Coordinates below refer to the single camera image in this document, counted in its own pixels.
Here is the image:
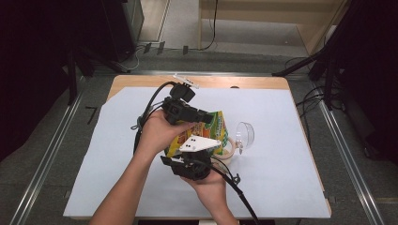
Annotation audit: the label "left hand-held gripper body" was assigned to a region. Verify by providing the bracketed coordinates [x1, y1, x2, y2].
[161, 73, 202, 126]

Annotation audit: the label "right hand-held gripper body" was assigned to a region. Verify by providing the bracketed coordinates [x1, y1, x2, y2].
[160, 134, 222, 182]

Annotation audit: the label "yellow refill pouch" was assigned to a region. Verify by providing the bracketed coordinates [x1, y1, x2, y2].
[163, 110, 230, 159]

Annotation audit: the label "person's left hand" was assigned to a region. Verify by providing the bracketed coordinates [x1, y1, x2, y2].
[135, 109, 195, 159]

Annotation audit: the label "person's right hand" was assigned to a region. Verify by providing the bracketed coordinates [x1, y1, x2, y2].
[180, 169, 227, 212]

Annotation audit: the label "clear dome lid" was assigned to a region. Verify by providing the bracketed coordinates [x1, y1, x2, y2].
[235, 121, 255, 155]

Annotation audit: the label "white table sheet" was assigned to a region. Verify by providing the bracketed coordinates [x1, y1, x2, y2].
[62, 86, 332, 219]

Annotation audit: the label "dark grey cabinet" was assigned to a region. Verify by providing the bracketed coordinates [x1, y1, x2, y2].
[99, 0, 145, 63]

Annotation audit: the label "black metal stand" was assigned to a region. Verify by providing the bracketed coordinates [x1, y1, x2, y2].
[66, 46, 95, 105]

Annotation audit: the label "black tripod stand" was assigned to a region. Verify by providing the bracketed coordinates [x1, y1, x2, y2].
[271, 0, 356, 78]

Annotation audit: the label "light wooden shelf unit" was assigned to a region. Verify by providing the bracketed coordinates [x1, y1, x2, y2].
[197, 0, 349, 56]

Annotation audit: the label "black curtain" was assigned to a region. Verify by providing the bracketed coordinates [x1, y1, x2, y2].
[339, 0, 398, 165]
[0, 0, 74, 162]

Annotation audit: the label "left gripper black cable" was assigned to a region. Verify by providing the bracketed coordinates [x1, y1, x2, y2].
[130, 81, 176, 157]

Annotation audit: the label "white floor cable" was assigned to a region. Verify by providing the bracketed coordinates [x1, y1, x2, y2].
[120, 46, 141, 71]

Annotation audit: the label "hanging black cable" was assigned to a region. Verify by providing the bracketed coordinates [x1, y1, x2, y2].
[200, 0, 220, 52]

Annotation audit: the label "black floor cables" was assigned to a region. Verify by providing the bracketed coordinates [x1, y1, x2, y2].
[295, 84, 331, 143]

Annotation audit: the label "aluminium floor rail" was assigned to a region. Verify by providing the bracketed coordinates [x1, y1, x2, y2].
[8, 90, 84, 225]
[313, 80, 387, 225]

